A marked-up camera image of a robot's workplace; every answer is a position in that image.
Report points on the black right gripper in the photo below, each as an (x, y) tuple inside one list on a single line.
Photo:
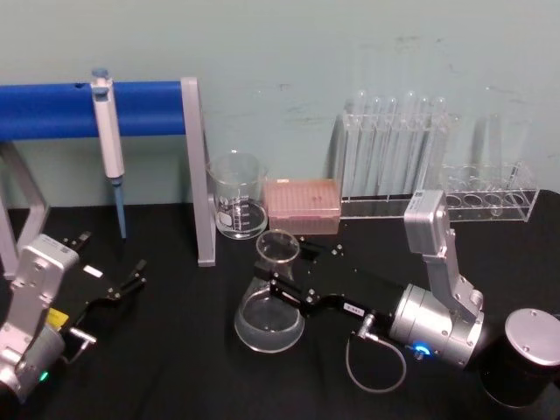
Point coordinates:
[(350, 289)]

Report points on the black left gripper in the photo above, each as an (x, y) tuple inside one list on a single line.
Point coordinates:
[(89, 289)]

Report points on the clear glass conical flask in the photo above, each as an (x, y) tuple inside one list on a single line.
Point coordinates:
[(269, 326)]

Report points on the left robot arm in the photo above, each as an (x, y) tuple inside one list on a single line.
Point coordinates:
[(30, 297)]

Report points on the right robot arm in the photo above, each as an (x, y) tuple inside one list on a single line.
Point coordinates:
[(442, 324)]

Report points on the pink pipette tip box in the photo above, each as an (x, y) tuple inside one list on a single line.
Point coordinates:
[(302, 205)]

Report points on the clear glass beaker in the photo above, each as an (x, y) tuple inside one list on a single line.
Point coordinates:
[(238, 205)]

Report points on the clear acrylic test tube rack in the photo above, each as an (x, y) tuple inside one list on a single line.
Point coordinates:
[(385, 207)]

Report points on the white pipette with blue tip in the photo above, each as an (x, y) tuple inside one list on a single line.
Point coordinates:
[(109, 140)]

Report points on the grey rack upright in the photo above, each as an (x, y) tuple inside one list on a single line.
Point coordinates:
[(199, 184)]

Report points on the black table cloth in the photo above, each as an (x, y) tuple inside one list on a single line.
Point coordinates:
[(175, 372)]

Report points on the clear glass test tube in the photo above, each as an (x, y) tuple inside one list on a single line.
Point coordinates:
[(390, 144), (359, 140), (423, 144), (409, 140), (375, 144)]

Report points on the blue rack bar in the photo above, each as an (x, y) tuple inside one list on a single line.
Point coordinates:
[(52, 109)]

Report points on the clear acrylic rack with holes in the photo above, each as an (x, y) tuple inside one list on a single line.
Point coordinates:
[(490, 207)]

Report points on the wide clear glass tube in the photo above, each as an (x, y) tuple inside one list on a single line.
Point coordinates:
[(503, 140)]

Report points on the grey rack side frame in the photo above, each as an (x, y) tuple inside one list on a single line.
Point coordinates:
[(30, 197)]

